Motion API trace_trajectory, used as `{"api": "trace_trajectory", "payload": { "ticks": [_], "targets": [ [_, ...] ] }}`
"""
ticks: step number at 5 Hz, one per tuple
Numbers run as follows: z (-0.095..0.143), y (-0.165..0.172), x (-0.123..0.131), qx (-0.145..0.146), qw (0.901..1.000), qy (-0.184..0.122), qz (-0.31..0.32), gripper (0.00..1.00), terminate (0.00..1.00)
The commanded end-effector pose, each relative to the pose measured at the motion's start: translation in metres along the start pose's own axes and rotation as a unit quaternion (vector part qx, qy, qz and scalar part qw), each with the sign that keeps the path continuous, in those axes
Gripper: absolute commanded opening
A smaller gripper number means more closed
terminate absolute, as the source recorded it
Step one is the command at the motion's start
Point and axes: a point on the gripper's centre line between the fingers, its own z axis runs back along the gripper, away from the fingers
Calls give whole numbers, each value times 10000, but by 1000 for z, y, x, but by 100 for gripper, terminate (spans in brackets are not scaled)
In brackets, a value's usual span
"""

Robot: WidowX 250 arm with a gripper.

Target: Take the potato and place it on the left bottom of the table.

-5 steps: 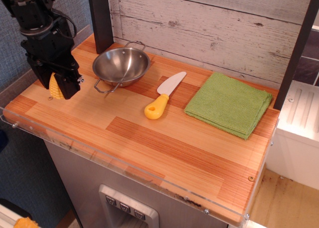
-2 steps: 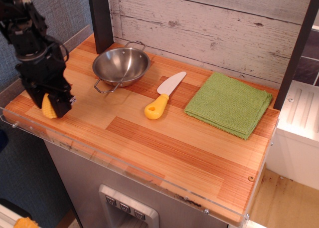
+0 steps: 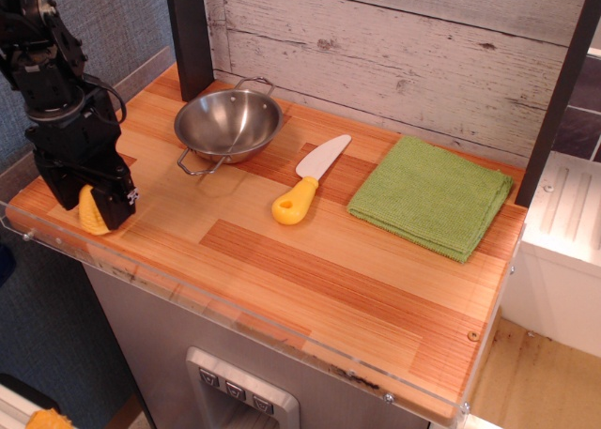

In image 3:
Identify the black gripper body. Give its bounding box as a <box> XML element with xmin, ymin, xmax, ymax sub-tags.
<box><xmin>25</xmin><ymin>88</ymin><xmax>131</xmax><ymax>186</ymax></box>

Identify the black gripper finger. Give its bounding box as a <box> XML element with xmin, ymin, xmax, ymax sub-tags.
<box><xmin>91</xmin><ymin>177</ymin><xmax>138</xmax><ymax>230</ymax></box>
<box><xmin>34</xmin><ymin>154</ymin><xmax>87</xmax><ymax>210</ymax></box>

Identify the yellow plastic corn cob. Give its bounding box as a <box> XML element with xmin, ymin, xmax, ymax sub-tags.
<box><xmin>79</xmin><ymin>185</ymin><xmax>111</xmax><ymax>236</ymax></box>

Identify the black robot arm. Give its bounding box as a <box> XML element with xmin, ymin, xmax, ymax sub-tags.
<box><xmin>1</xmin><ymin>0</ymin><xmax>138</xmax><ymax>234</ymax></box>

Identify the clear acrylic table guard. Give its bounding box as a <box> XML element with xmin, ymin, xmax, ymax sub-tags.
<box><xmin>6</xmin><ymin>195</ymin><xmax>482</xmax><ymax>425</ymax></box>

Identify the stainless steel toy fridge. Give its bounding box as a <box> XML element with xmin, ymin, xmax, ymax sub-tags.
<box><xmin>85</xmin><ymin>267</ymin><xmax>428</xmax><ymax>428</ymax></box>

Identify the yellow object bottom left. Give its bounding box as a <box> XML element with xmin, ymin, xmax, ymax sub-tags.
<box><xmin>24</xmin><ymin>408</ymin><xmax>74</xmax><ymax>429</ymax></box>

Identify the green folded cloth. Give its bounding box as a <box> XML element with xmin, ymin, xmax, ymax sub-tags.
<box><xmin>347</xmin><ymin>137</ymin><xmax>513</xmax><ymax>263</ymax></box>

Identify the white toy sink unit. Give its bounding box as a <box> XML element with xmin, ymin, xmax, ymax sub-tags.
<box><xmin>498</xmin><ymin>47</ymin><xmax>601</xmax><ymax>359</ymax></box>

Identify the stainless steel bowl with handles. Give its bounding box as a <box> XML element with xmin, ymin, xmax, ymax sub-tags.
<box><xmin>175</xmin><ymin>76</ymin><xmax>284</xmax><ymax>176</ymax></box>

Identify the toy knife yellow handle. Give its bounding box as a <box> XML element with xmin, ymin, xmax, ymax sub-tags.
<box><xmin>271</xmin><ymin>134</ymin><xmax>352</xmax><ymax>225</ymax></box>

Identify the dark left shelf post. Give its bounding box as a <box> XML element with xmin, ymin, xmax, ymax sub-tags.
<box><xmin>167</xmin><ymin>0</ymin><xmax>214</xmax><ymax>101</ymax></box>

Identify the dark shelf post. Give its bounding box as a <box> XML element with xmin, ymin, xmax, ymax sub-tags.
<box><xmin>167</xmin><ymin>0</ymin><xmax>214</xmax><ymax>101</ymax></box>
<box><xmin>515</xmin><ymin>0</ymin><xmax>600</xmax><ymax>207</ymax></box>

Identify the dark right shelf post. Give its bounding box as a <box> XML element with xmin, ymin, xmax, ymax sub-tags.
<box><xmin>515</xmin><ymin>0</ymin><xmax>600</xmax><ymax>207</ymax></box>

